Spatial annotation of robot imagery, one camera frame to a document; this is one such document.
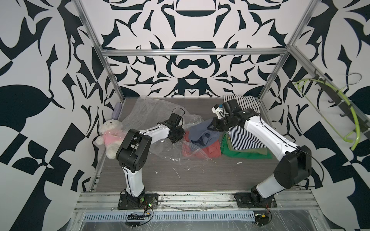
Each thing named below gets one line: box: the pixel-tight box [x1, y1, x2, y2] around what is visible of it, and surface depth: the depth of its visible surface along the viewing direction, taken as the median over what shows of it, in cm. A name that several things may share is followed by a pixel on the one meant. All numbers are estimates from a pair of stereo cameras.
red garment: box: [182, 130, 222, 159], surface depth 88 cm
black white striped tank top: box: [223, 94, 261, 114], surface depth 121 cm
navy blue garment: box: [188, 119, 221, 149], surface depth 81 cm
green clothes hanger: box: [292, 78, 361, 152], surface depth 59 cm
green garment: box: [220, 133, 273, 159], surface depth 91 cm
